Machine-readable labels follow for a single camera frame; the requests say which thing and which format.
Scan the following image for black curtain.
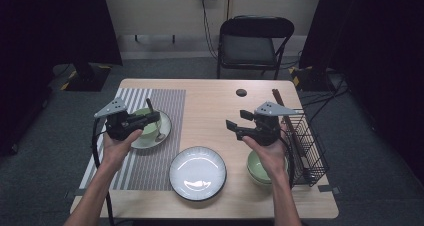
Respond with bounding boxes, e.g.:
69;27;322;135
0;0;123;155
298;0;424;187

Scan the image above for grey striped placemat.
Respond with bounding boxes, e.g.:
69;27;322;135
79;87;187;191

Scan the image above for left hand-held gripper black cable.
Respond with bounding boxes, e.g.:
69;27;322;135
91;117;116;226

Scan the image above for person's right hand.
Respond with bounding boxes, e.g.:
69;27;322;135
242;129;290;184

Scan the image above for black floor cables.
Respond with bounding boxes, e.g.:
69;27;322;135
299;72;351;122

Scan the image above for black stand base with striped tape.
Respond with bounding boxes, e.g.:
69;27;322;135
49;62;113;93
289;65;334;92

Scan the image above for right hand-held gripper black cable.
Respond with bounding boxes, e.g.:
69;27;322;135
279;135;297;189

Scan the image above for person's left hand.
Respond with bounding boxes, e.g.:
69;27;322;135
101;129;144;173

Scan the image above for black folding chair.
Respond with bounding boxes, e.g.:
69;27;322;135
216;15;296;80

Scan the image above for hand-held gripper black cable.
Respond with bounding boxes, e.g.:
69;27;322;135
279;135;297;189
91;117;116;226

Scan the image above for black wire cutlery basket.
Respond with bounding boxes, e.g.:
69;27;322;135
281;108;330;189

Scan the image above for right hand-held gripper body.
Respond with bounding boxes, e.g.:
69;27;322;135
252;101;303;147

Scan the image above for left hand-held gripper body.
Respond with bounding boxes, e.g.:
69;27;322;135
93;97;135;142

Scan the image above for black power cable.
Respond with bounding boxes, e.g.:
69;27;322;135
199;0;219;60

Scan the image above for grey tape strip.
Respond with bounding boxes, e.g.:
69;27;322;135
318;184;342;195
64;188;88;199

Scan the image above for green bowl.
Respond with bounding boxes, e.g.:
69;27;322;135
248;172;274;187
246;150;290;184
133;107;163;140

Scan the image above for white plate with dark rim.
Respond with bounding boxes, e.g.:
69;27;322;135
168;146;228;202
128;109;173;150

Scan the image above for brown chopstick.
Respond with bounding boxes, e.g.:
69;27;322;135
271;89;309;174
273;88;312;174

